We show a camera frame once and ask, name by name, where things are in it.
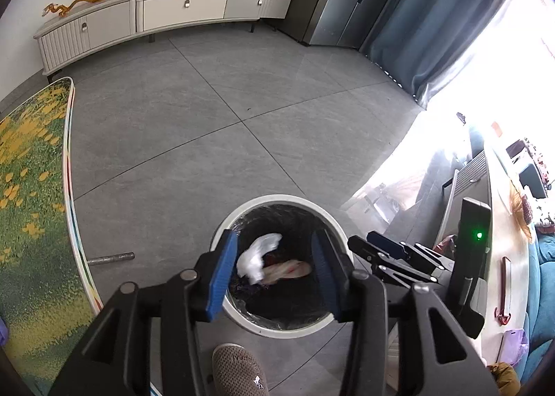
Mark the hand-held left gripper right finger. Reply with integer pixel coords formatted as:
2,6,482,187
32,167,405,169
310,228,499,396

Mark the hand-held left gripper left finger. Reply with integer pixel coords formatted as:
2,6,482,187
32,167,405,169
48,229,240,396

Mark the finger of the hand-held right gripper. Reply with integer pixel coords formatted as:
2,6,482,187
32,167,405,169
366,230,455,272
348,235,441,289

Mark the white round waste bin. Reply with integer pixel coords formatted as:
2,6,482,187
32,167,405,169
209,194,357,338

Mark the pink plastic wrapper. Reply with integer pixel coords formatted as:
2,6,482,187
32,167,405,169
262,259,313,286

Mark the light wooden desk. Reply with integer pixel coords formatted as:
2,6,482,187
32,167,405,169
481,136,535,362

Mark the crumpled white tissue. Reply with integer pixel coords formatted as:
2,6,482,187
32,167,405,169
235,232,283,285

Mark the black bin liner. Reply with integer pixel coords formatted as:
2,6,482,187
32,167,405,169
221,203,343,329

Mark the teal sofa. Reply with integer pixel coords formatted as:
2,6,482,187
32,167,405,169
518,222,555,384

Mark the grey slipper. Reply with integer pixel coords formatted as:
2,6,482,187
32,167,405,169
212,343,270,396

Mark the purple plastic bag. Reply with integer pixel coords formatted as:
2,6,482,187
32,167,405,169
498,329,530,366

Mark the dark box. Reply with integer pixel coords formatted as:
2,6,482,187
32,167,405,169
518,159,549,199

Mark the metal table leg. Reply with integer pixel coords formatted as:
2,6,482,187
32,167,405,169
87,251,135,267

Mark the floral print oval table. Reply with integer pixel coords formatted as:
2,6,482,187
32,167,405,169
0,76,105,396

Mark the blue curtain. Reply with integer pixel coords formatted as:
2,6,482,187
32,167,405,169
360,0,525,110

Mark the white low media cabinet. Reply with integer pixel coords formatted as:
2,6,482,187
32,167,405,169
34,0,294,78

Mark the red handled tool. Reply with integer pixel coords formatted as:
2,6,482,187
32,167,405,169
494,255,513,327

